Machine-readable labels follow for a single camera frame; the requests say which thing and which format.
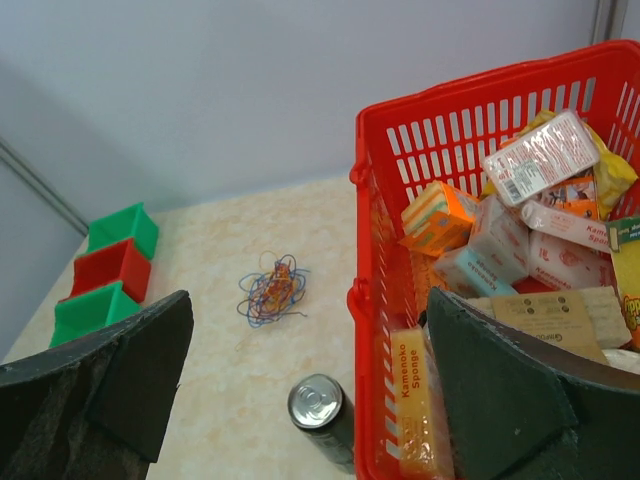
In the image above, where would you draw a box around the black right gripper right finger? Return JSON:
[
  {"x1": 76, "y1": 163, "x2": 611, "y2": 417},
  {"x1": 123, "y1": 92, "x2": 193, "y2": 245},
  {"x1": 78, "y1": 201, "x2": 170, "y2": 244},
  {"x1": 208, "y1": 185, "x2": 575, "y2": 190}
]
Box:
[{"x1": 427, "y1": 288, "x2": 639, "y2": 479}]

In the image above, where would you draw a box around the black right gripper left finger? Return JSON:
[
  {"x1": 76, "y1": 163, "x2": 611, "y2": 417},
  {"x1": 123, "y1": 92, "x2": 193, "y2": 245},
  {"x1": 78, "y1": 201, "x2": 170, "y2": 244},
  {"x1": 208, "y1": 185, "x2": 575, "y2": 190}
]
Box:
[{"x1": 1, "y1": 290, "x2": 194, "y2": 479}]

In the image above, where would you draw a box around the blue wire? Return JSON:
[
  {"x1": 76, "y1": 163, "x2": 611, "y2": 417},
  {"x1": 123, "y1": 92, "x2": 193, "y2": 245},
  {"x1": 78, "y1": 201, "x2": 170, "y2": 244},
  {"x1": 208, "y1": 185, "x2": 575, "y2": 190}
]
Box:
[{"x1": 236, "y1": 253, "x2": 312, "y2": 329}]

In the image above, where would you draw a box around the orange wire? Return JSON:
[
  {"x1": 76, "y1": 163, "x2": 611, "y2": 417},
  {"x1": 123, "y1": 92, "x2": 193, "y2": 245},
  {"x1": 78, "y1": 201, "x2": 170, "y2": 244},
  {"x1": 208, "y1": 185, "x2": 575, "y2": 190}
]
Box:
[{"x1": 248, "y1": 260, "x2": 296, "y2": 321}]

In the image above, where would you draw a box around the yellow Kamenoko sponge pack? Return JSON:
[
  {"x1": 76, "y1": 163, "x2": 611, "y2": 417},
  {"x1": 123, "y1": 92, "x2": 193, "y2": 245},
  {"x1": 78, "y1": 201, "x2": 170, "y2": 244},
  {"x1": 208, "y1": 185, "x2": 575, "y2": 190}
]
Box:
[{"x1": 391, "y1": 327, "x2": 455, "y2": 479}]

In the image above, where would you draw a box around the near green storage bin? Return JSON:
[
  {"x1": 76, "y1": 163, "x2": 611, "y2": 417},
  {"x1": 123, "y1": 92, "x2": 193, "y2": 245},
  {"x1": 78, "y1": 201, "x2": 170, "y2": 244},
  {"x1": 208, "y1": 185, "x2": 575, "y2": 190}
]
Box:
[{"x1": 49, "y1": 281, "x2": 141, "y2": 348}]

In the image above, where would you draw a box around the green storage bin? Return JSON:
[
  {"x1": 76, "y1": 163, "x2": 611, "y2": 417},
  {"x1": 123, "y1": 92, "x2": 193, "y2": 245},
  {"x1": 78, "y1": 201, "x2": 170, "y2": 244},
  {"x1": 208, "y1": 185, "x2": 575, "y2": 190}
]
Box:
[
  {"x1": 49, "y1": 281, "x2": 141, "y2": 348},
  {"x1": 87, "y1": 202, "x2": 159, "y2": 260}
]

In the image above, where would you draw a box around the brown cardboard sponge pack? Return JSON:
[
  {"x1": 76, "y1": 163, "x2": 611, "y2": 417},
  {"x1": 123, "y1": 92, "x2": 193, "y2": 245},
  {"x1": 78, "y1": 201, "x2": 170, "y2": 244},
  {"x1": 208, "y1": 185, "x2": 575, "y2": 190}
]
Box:
[{"x1": 468, "y1": 286, "x2": 631, "y2": 365}]

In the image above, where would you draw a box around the red storage bin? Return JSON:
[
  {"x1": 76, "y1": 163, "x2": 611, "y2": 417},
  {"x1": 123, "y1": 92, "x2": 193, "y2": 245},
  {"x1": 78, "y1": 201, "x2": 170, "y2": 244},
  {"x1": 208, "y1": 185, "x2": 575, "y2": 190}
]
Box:
[{"x1": 69, "y1": 238, "x2": 152, "y2": 303}]

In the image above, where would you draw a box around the light blue sponge pack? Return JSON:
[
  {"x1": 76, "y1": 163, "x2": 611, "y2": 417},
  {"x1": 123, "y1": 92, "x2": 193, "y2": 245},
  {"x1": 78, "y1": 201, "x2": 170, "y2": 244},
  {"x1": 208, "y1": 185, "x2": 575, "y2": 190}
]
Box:
[{"x1": 433, "y1": 247, "x2": 517, "y2": 298}]

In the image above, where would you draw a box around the white Kamenoko sponge pack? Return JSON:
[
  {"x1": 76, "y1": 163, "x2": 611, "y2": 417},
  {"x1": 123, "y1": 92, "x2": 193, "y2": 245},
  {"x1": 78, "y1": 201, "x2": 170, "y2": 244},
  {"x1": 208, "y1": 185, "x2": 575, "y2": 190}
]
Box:
[{"x1": 529, "y1": 230, "x2": 616, "y2": 290}]

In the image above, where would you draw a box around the far green storage bin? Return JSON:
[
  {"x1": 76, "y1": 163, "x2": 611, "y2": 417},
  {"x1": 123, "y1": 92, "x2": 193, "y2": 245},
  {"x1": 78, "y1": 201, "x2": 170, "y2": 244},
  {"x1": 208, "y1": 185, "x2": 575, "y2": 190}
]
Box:
[{"x1": 87, "y1": 202, "x2": 159, "y2": 260}]

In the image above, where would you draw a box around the black drink can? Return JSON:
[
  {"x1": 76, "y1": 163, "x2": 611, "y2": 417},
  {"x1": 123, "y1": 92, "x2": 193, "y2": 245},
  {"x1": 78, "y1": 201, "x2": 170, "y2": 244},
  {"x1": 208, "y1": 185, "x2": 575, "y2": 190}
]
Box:
[{"x1": 287, "y1": 373, "x2": 355, "y2": 475}]

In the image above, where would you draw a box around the yellow green sponge box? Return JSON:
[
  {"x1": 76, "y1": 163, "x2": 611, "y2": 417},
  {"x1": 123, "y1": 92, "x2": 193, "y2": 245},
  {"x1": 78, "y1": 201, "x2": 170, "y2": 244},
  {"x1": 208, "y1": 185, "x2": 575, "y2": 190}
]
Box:
[{"x1": 604, "y1": 215, "x2": 640, "y2": 351}]

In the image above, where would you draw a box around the orange sponge box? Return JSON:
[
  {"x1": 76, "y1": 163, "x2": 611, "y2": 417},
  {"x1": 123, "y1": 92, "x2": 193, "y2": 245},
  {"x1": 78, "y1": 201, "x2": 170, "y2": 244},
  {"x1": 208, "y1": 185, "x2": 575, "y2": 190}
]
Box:
[{"x1": 400, "y1": 181, "x2": 479, "y2": 257}]

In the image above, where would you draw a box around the yellow snack bag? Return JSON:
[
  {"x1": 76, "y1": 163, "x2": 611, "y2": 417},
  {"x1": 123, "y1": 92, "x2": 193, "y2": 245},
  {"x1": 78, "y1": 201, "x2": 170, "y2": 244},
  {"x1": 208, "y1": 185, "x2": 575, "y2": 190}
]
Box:
[{"x1": 519, "y1": 109, "x2": 640, "y2": 221}]

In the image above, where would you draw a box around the white pink sponge pack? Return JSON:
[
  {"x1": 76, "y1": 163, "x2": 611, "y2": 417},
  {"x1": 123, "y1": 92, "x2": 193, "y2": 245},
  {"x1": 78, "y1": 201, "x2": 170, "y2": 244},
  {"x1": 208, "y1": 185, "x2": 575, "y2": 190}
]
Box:
[{"x1": 482, "y1": 110, "x2": 600, "y2": 207}]

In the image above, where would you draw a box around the red plastic shopping basket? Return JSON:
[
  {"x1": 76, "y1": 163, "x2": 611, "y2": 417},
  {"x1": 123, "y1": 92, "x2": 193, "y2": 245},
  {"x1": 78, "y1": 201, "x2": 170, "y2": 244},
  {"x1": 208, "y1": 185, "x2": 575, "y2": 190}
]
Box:
[{"x1": 347, "y1": 40, "x2": 639, "y2": 479}]

